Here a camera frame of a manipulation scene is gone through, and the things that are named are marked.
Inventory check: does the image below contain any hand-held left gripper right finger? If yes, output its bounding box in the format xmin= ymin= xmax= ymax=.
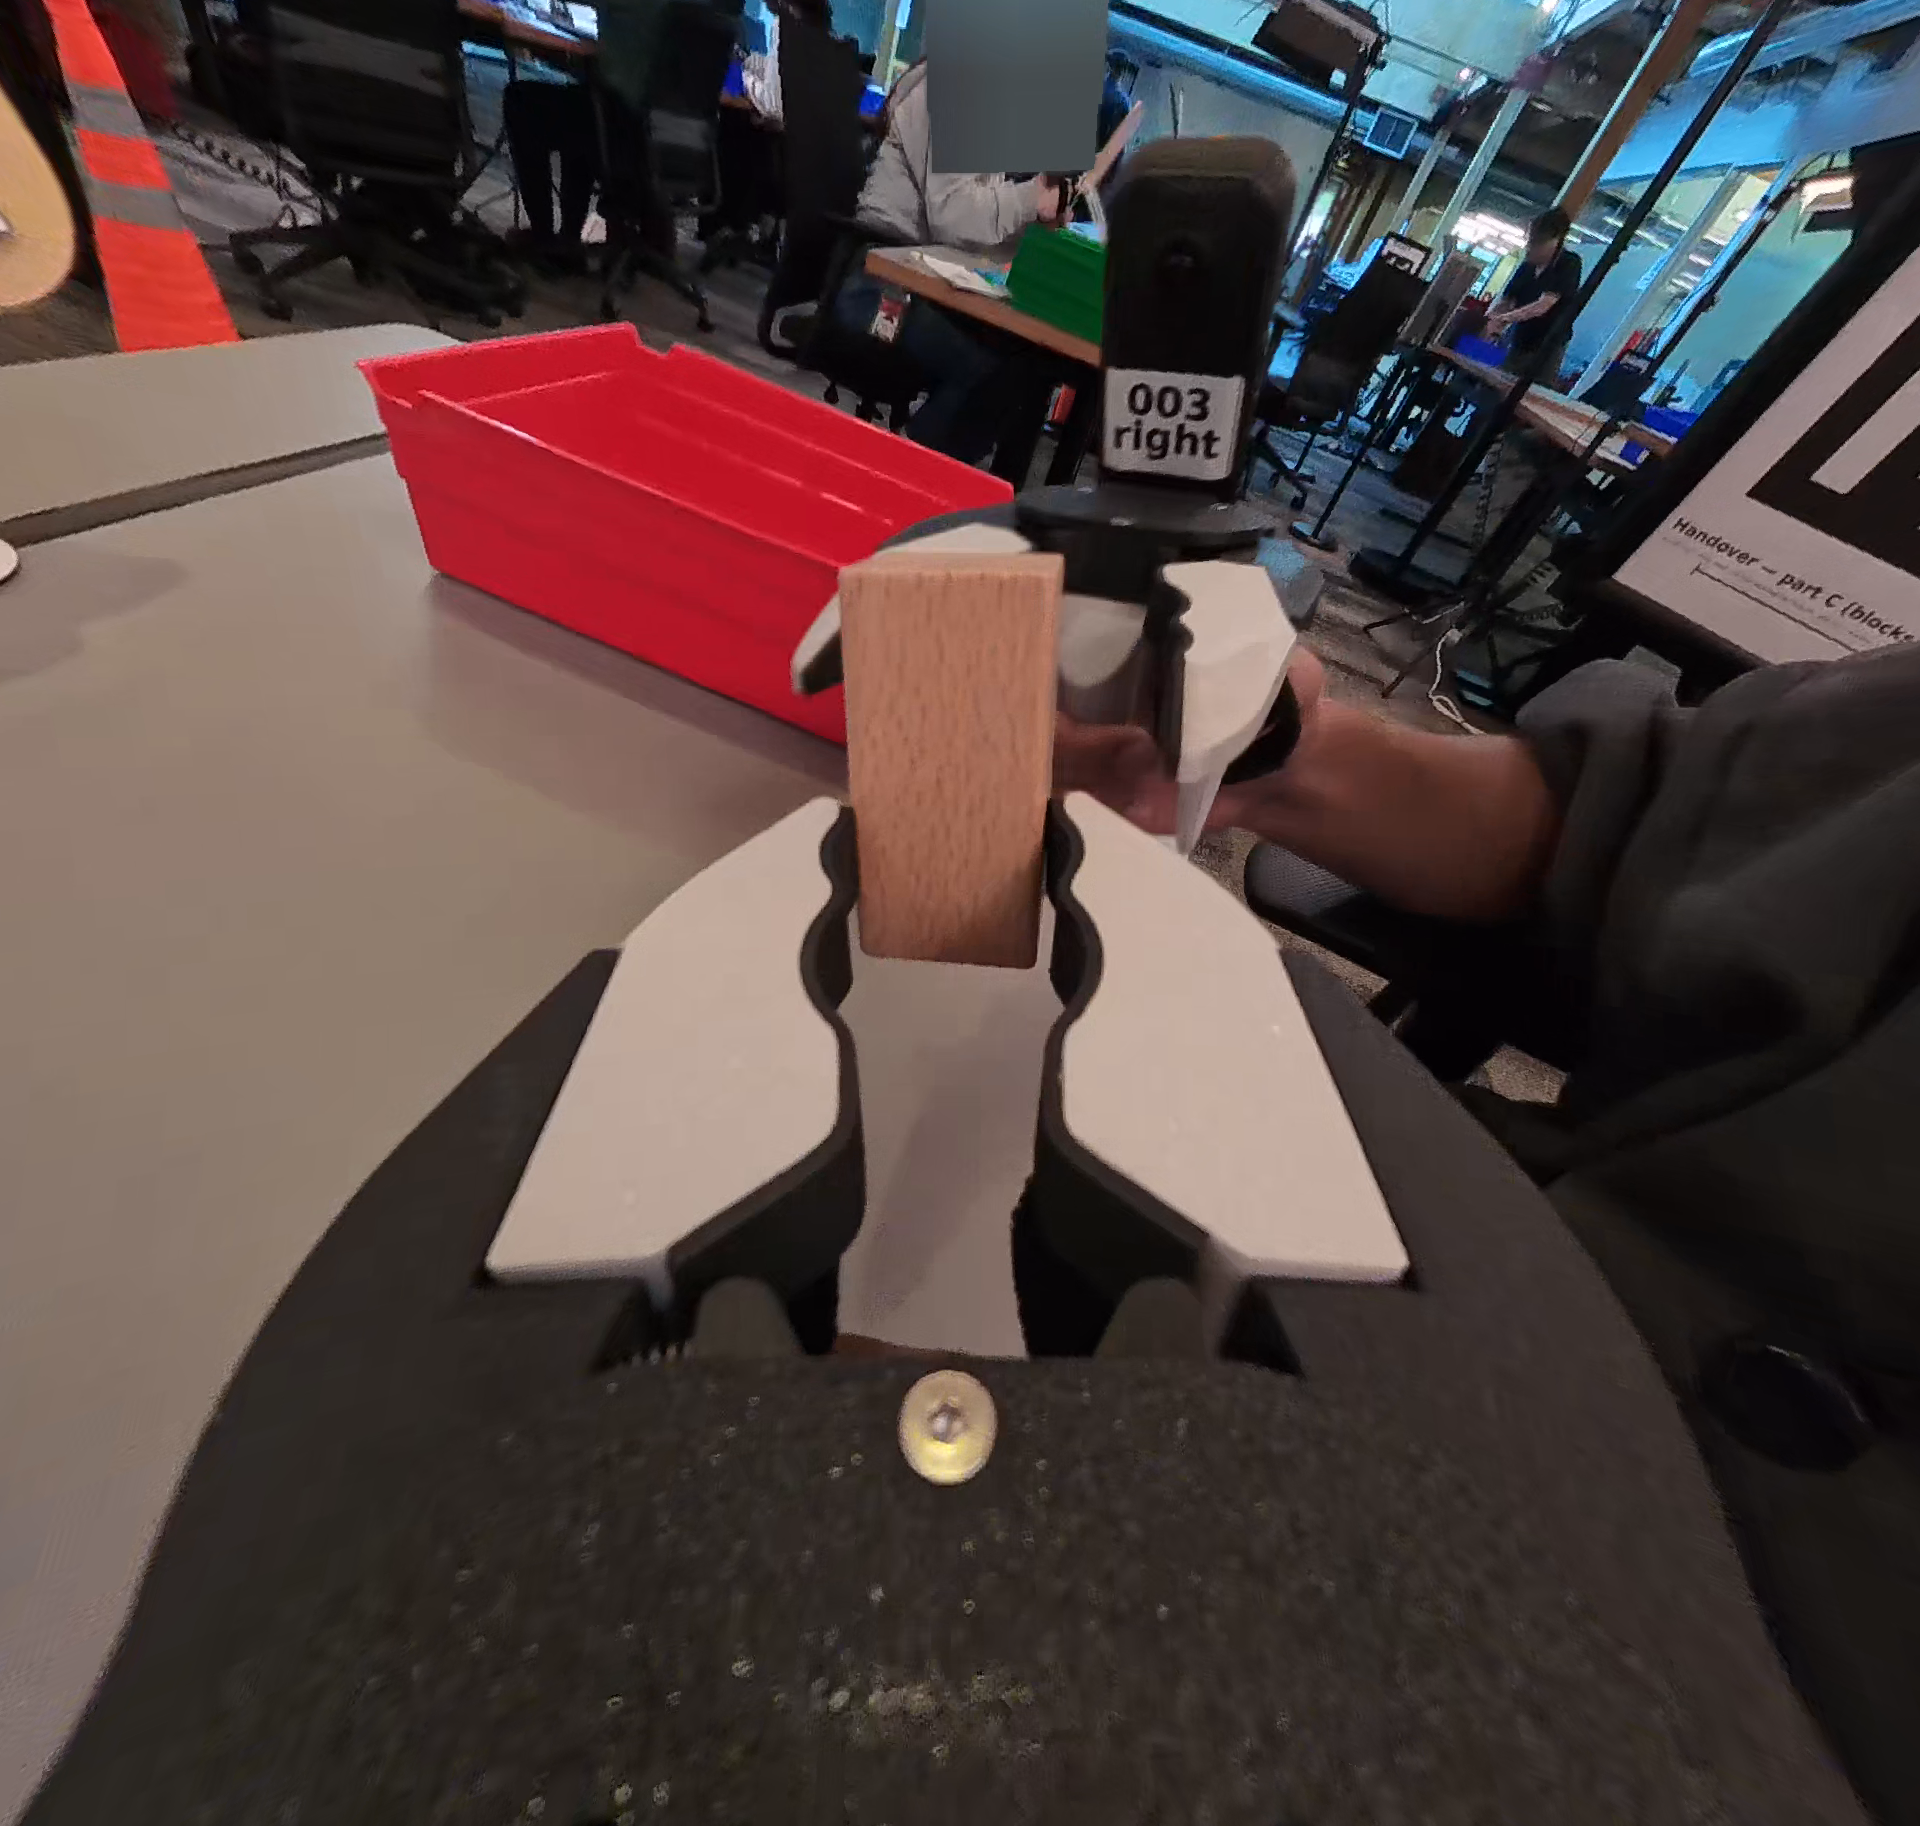
xmin=1024 ymin=795 xmax=1413 ymax=1289

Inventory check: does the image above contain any natural wooden block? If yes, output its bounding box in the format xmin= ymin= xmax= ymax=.
xmin=839 ymin=556 xmax=1069 ymax=974

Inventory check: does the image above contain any wooden table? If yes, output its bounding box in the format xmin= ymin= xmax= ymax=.
xmin=866 ymin=242 xmax=1107 ymax=478

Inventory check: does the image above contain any red plastic bin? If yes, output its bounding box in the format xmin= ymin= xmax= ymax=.
xmin=358 ymin=325 xmax=1023 ymax=747

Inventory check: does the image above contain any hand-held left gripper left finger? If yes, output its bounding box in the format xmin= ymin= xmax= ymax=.
xmin=486 ymin=798 xmax=872 ymax=1289

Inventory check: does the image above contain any green box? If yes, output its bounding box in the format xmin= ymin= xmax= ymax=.
xmin=1005 ymin=223 xmax=1112 ymax=343

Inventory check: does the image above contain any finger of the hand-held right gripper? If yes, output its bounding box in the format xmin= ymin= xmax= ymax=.
xmin=1056 ymin=556 xmax=1301 ymax=862
xmin=791 ymin=510 xmax=1037 ymax=703

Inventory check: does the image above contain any person's right hand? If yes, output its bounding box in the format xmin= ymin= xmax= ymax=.
xmin=1050 ymin=643 xmax=1337 ymax=845

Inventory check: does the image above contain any printed marker board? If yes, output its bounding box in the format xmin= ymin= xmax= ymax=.
xmin=1602 ymin=208 xmax=1920 ymax=683

